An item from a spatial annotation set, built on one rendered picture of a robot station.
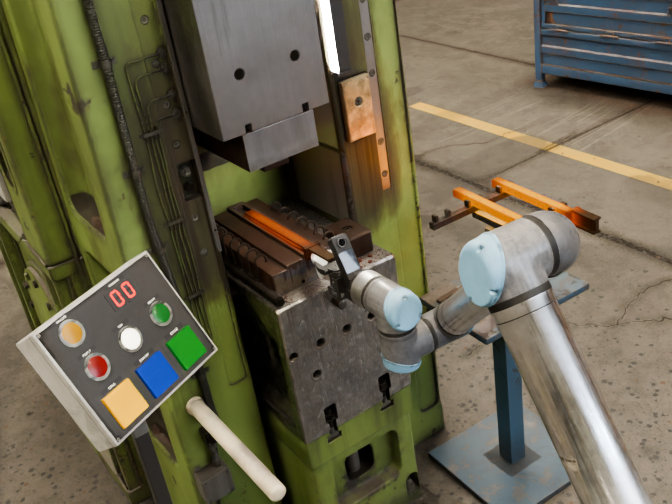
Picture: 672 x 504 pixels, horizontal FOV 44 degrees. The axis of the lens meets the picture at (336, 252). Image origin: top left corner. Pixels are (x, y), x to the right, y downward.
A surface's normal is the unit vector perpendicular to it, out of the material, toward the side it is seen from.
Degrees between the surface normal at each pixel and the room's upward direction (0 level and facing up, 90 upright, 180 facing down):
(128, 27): 90
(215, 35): 90
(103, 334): 60
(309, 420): 90
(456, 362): 0
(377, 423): 90
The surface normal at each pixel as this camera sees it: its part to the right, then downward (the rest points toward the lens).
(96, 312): 0.67, -0.31
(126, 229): 0.57, 0.33
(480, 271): -0.90, 0.24
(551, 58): -0.75, 0.41
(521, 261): 0.32, -0.22
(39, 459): -0.15, -0.86
